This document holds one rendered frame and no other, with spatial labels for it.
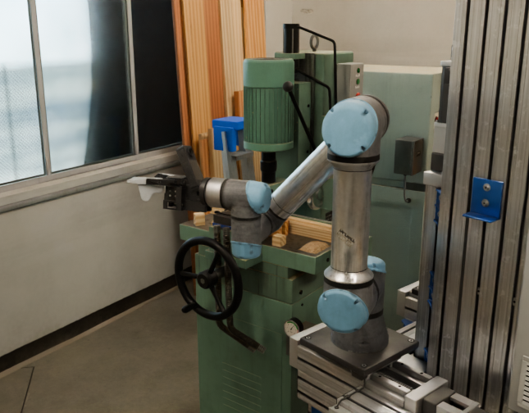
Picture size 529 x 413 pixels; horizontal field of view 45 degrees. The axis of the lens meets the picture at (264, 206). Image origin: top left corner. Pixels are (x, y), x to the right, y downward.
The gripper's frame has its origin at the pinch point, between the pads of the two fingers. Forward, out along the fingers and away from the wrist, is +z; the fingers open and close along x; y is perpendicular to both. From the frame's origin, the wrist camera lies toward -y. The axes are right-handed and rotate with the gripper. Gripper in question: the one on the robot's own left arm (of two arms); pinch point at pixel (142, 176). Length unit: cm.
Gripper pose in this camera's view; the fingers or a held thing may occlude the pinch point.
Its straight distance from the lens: 168.6
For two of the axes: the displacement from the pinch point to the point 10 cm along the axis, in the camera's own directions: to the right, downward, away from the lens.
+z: -9.2, -1.1, 3.7
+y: -0.5, 9.9, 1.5
